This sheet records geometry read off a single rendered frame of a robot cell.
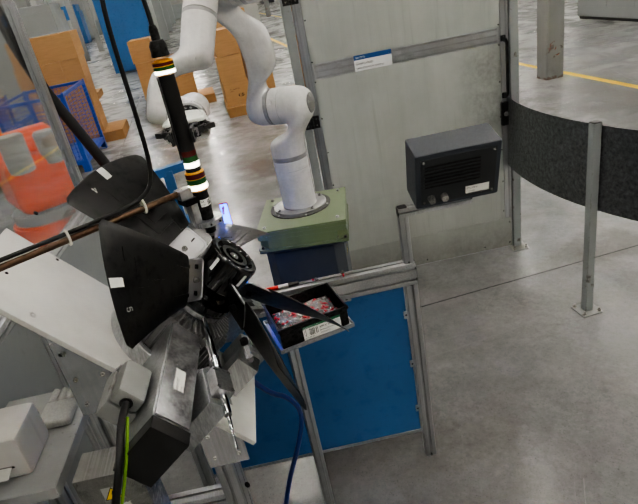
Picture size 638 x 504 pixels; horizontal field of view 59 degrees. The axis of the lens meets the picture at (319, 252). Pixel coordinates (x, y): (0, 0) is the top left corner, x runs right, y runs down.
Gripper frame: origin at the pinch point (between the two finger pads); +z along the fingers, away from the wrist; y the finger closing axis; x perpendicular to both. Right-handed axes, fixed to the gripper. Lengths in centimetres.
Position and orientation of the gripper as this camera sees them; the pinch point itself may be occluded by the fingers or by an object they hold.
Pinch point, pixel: (182, 135)
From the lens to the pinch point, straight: 127.4
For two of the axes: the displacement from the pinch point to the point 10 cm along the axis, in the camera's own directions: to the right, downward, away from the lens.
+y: -9.8, 2.1, -0.3
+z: 1.2, 4.2, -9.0
